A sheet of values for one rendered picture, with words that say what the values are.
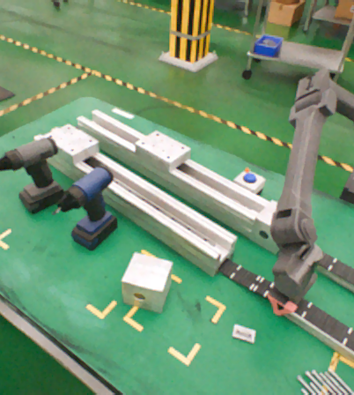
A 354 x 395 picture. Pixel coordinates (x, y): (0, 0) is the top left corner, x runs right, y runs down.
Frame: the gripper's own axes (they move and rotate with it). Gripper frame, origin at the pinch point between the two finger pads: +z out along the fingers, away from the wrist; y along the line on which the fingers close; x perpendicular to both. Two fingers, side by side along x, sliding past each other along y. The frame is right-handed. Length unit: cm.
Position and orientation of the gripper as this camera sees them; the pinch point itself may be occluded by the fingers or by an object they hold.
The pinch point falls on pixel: (284, 301)
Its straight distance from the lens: 99.5
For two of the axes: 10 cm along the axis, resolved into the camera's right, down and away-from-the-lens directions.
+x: 7.5, 4.7, -4.7
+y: -6.6, 4.6, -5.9
